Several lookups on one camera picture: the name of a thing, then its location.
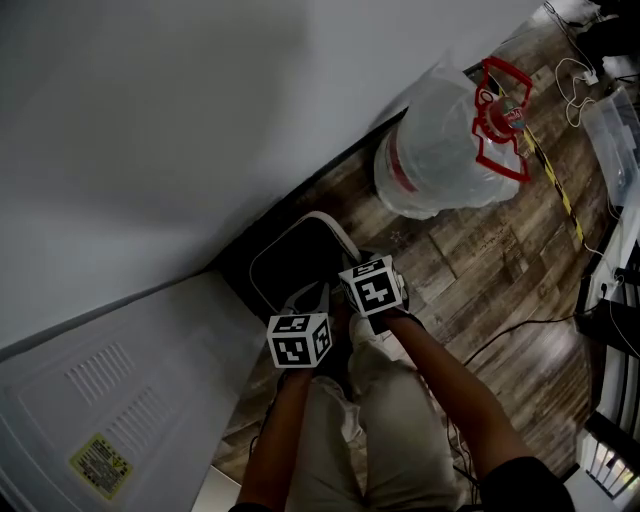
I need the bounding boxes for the person's black shirt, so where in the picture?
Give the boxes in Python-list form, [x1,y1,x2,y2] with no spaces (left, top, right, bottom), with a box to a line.
[452,455,577,512]

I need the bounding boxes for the yellow warning sticker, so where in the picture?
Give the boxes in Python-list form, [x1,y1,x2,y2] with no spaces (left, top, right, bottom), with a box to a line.
[68,432,134,502]

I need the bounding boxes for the person's white right shoe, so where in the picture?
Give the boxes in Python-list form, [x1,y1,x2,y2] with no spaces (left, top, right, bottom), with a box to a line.
[348,313,376,343]

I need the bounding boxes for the bagged clear water jug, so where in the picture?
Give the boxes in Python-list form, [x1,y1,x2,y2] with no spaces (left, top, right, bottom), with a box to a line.
[373,49,534,222]

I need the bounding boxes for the black square container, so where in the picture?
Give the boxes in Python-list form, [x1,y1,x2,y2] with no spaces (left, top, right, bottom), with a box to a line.
[248,210,361,326]

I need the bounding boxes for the white appliance cabinet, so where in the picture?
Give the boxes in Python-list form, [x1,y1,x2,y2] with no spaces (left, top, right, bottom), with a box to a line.
[0,269,269,512]

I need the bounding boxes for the white looped floor cable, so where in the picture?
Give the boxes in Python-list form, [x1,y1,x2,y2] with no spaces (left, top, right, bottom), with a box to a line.
[554,57,599,129]

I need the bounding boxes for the person's beige trousers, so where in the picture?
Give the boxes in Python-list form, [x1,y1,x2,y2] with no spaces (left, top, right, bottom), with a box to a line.
[289,337,472,512]

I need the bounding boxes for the black floor cable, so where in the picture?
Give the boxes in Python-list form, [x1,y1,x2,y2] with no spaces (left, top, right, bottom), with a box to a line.
[462,312,582,367]

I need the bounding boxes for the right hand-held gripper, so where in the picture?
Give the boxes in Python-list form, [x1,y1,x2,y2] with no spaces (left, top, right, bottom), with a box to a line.
[338,247,426,335]

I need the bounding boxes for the person's left forearm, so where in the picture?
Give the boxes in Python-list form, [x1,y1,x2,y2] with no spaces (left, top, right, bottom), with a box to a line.
[234,367,314,509]

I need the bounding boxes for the person's right forearm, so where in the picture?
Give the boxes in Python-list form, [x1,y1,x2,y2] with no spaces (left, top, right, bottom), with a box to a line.
[384,312,527,482]

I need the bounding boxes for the yellow black floor tape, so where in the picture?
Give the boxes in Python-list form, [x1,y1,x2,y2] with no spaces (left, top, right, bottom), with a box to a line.
[519,124,587,247]

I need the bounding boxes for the clear plastic storage box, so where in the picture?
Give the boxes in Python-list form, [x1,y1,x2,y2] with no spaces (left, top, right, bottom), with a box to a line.
[579,87,640,209]

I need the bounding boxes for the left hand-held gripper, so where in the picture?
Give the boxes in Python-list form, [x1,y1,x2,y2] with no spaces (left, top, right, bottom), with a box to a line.
[266,281,335,372]

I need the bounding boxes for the white desk black frame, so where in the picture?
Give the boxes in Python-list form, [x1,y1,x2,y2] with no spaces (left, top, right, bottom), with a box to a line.
[573,199,640,502]

